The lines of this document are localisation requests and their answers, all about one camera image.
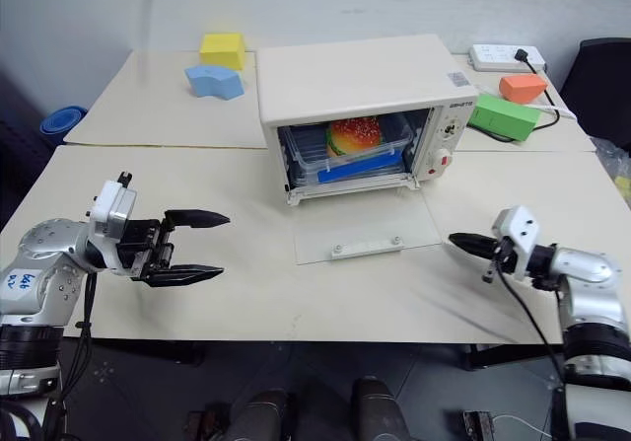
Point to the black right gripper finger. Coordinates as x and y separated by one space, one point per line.
473 244

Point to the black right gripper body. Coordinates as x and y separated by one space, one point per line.
504 258

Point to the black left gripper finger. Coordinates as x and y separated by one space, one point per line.
197 219
187 275

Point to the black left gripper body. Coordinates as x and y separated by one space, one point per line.
143 246

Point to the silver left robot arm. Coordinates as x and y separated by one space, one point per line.
49 263

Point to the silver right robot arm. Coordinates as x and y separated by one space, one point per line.
591 273

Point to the white oven timer knob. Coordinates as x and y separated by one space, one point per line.
446 158

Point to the glass toaster oven door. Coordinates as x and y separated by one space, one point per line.
370 221

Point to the small oven selector knob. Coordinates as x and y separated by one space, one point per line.
449 130

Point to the clear plastic food container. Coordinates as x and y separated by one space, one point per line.
301 150

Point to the blue container lid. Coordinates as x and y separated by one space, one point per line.
360 169

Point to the white toaster oven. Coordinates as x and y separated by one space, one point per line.
345 76

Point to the green foam block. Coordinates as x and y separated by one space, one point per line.
503 118

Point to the blue curved foam block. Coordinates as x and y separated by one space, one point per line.
212 81

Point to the clear plastic bag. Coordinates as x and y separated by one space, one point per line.
613 160

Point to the blue round stool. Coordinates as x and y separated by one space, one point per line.
61 120

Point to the dark rounded shape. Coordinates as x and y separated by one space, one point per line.
261 416
377 411

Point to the toy hamburger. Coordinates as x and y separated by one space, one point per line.
355 132

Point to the orange foam block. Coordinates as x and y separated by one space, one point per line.
522 88

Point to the yellow foam block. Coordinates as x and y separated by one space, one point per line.
222 49

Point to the white power strip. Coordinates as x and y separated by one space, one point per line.
493 56

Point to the black power plug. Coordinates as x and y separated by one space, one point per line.
521 55

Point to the black chair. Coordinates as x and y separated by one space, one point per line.
601 81

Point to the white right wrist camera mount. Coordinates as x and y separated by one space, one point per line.
520 229

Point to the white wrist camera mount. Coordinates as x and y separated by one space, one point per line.
111 204
520 229

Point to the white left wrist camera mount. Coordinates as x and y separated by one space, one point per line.
111 204

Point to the black table frame bar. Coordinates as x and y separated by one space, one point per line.
512 357

